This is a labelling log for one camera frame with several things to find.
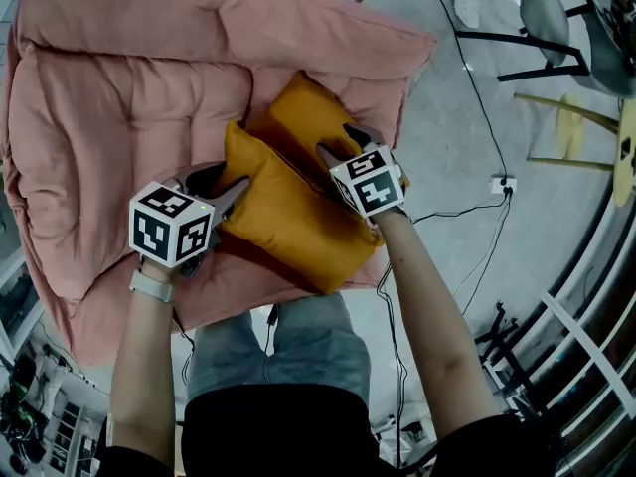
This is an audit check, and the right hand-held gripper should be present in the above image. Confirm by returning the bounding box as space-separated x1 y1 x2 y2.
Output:
315 122 409 226

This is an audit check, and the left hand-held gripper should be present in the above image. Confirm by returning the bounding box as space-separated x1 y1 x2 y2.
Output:
128 161 251 278

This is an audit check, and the orange pillow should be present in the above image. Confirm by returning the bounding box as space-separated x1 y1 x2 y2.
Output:
245 70 411 193
218 119 384 295

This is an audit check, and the pink padded sofa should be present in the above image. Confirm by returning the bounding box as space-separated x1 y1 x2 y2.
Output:
0 0 438 367

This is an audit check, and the person's right forearm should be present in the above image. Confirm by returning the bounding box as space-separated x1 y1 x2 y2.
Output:
372 209 501 439

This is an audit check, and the person's left forearm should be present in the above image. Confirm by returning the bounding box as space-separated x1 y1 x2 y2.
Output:
109 265 180 471

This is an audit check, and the grey chair with black legs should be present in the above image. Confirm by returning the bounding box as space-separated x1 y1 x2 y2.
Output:
455 0 636 99

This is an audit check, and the person's black shirt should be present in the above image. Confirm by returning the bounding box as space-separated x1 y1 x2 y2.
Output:
98 397 562 477

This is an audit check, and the round wooden table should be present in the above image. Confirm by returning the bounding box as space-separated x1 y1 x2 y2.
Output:
514 91 636 209

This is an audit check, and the white shelf unit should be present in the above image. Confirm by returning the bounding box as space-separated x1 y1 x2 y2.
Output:
476 186 636 477

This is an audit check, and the long black cable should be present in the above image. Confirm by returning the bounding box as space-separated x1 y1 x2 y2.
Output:
415 0 509 184

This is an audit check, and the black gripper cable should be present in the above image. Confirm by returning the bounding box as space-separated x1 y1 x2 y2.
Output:
376 194 513 469

